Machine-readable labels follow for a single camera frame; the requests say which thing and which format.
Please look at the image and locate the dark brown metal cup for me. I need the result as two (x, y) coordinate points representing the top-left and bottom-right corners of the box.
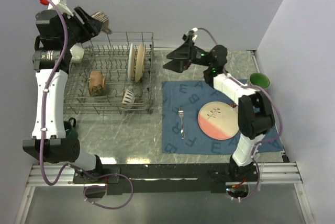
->
(91, 11), (113, 35)

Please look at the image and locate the white strawberry pattern plate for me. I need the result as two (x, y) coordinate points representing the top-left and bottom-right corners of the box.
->
(127, 43), (136, 82)

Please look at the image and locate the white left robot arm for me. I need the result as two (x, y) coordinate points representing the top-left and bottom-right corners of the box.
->
(23, 6), (104, 183)

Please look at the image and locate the blue letter pattern cloth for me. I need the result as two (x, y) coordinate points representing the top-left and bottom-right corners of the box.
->
(161, 79), (284, 154)

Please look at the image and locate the silver fork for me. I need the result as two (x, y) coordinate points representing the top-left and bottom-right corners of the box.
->
(178, 107), (185, 139)

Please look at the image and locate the brown rimmed ceramic bowl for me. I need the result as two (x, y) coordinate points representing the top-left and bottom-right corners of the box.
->
(88, 70), (106, 96)

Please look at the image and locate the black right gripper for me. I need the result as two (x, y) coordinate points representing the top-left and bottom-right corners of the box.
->
(163, 36), (213, 74)

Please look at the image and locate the aluminium frame rail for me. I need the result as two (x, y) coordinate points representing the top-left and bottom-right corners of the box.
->
(26, 163), (303, 187)

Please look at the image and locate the silver spoon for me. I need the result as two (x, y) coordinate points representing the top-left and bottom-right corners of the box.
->
(230, 103), (238, 109)

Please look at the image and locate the beige plate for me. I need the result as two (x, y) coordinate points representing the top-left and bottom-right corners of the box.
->
(135, 43), (145, 82)

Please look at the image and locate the pink and cream plate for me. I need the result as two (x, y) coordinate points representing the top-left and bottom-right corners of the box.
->
(198, 102), (239, 140)

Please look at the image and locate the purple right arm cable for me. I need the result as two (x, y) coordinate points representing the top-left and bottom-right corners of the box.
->
(196, 27), (284, 201)

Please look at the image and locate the white ceramic mug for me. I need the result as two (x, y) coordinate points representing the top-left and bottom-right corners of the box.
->
(70, 45), (85, 63)

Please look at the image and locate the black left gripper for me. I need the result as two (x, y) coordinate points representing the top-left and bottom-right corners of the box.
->
(60, 6), (104, 49)

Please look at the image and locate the dark green mug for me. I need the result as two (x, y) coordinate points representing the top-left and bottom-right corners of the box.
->
(63, 117), (78, 138)

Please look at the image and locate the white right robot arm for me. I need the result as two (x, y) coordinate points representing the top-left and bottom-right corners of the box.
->
(163, 36), (275, 182)

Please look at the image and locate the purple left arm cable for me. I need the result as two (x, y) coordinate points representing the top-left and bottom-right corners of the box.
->
(29, 0), (134, 209)

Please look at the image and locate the metal wire dish rack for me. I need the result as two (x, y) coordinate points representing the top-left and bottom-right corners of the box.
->
(64, 31), (154, 114)

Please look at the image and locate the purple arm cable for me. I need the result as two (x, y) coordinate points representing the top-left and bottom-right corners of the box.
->
(196, 27), (284, 201)
(29, 0), (134, 209)

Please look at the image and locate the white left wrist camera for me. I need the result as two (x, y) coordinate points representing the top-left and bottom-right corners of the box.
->
(40, 0), (74, 17)

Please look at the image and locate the floral mug green inside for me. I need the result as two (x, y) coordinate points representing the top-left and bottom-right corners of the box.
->
(248, 73), (270, 89)

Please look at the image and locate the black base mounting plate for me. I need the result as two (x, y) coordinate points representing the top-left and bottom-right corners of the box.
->
(73, 163), (258, 195)

